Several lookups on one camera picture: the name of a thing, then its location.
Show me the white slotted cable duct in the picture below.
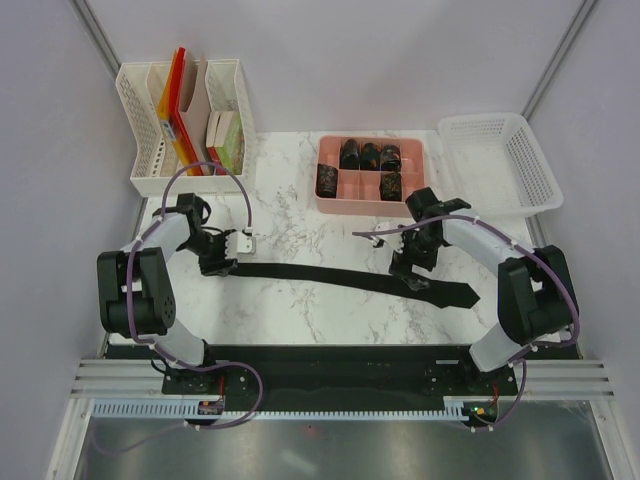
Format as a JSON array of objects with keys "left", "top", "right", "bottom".
[{"left": 91, "top": 398, "right": 484, "bottom": 421}]

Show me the pink compartment tray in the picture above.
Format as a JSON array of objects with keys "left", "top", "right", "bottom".
[{"left": 313, "top": 135, "right": 428, "bottom": 218}]

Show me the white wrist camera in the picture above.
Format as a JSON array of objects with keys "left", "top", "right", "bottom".
[
  {"left": 368, "top": 222, "right": 404, "bottom": 253},
  {"left": 225, "top": 227, "right": 257, "bottom": 259}
]

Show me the rolled tie back middle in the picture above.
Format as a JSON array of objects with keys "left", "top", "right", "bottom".
[{"left": 359, "top": 142, "right": 380, "bottom": 171}]

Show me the rolled tie back right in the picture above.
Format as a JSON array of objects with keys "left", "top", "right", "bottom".
[{"left": 380, "top": 144, "right": 401, "bottom": 172}]

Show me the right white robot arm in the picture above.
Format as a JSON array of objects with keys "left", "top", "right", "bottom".
[{"left": 388, "top": 188, "right": 580, "bottom": 394}]

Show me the rolled tie floral left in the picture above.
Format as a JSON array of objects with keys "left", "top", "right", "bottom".
[{"left": 316, "top": 164, "right": 339, "bottom": 199}]

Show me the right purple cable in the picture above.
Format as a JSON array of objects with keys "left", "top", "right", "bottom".
[{"left": 351, "top": 215, "right": 582, "bottom": 434}]

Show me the aluminium frame rail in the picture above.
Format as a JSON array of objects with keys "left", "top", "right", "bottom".
[{"left": 70, "top": 359, "right": 614, "bottom": 401}]

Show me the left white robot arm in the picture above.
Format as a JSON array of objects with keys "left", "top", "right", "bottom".
[{"left": 97, "top": 194, "right": 238, "bottom": 393}]

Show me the red orange folder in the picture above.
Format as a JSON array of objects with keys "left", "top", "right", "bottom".
[{"left": 156, "top": 47, "right": 197, "bottom": 167}]

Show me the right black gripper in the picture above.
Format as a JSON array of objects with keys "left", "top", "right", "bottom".
[{"left": 389, "top": 225, "right": 442, "bottom": 291}]

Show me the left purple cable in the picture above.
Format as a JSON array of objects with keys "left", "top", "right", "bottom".
[{"left": 92, "top": 161, "right": 265, "bottom": 456}]

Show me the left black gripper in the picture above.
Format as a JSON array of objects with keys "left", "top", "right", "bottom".
[{"left": 179, "top": 229, "right": 238, "bottom": 278}]

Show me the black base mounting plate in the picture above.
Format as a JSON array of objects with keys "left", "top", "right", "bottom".
[{"left": 157, "top": 345, "right": 518, "bottom": 419}]

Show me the long black necktie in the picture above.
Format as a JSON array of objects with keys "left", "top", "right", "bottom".
[{"left": 229, "top": 263, "right": 480, "bottom": 309}]

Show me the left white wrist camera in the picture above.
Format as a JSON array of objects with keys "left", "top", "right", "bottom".
[{"left": 225, "top": 227, "right": 257, "bottom": 259}]

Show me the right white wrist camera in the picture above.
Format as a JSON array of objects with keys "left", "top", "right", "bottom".
[{"left": 368, "top": 222, "right": 404, "bottom": 253}]

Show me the cream paperback book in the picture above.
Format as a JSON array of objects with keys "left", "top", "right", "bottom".
[{"left": 206, "top": 111, "right": 235, "bottom": 148}]

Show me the white plastic basket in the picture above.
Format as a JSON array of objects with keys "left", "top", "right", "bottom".
[{"left": 437, "top": 112, "right": 564, "bottom": 218}]

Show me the purple cable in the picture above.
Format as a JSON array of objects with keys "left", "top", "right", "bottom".
[
  {"left": 92, "top": 161, "right": 265, "bottom": 456},
  {"left": 351, "top": 215, "right": 582, "bottom": 434}
]

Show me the rolled tie front right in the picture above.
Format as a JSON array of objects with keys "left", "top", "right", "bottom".
[{"left": 379, "top": 171, "right": 402, "bottom": 202}]

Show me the green book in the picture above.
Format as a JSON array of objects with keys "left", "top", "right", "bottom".
[{"left": 214, "top": 111, "right": 245, "bottom": 175}]

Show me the beige cardboard folder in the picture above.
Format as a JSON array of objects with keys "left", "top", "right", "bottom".
[{"left": 180, "top": 51, "right": 211, "bottom": 162}]

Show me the cream desktop file organizer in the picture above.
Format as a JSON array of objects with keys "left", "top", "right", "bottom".
[{"left": 116, "top": 55, "right": 258, "bottom": 198}]

